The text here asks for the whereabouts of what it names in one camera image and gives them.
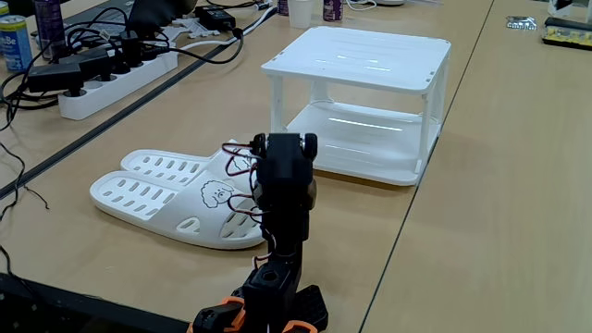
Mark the white slipper with dog print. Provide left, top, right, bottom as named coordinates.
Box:
left=119, top=138, right=259, bottom=191
left=90, top=169, right=265, bottom=251

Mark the white plastic shoe rack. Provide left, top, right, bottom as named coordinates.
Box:
left=261, top=25, right=452, bottom=188

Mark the white paper cup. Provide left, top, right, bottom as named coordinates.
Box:
left=287, top=0, right=315, bottom=30

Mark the black power adapter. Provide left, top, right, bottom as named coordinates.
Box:
left=26, top=62, right=85, bottom=98
left=58, top=47, right=113, bottom=83
left=193, top=4, right=237, bottom=31

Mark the white printed plastic part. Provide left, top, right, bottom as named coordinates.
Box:
left=159, top=17, right=222, bottom=45

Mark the white power strip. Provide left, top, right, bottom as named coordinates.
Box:
left=57, top=49, right=179, bottom=121

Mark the black laptop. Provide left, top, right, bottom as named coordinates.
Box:
left=59, top=0, right=198, bottom=41

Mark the black and yellow box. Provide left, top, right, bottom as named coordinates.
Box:
left=541, top=17, right=592, bottom=51

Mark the blue drink can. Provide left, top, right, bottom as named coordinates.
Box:
left=0, top=15, right=33, bottom=73

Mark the white box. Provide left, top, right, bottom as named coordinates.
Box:
left=548, top=0, right=592, bottom=22

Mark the black cable with connector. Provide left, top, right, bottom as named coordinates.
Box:
left=138, top=27, right=245, bottom=66

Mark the white power cable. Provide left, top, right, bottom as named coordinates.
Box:
left=178, top=4, right=278, bottom=52

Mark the coiled white cable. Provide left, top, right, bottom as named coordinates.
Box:
left=345, top=0, right=378, bottom=12

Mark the thin black cable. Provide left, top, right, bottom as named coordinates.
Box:
left=0, top=141, right=51, bottom=223

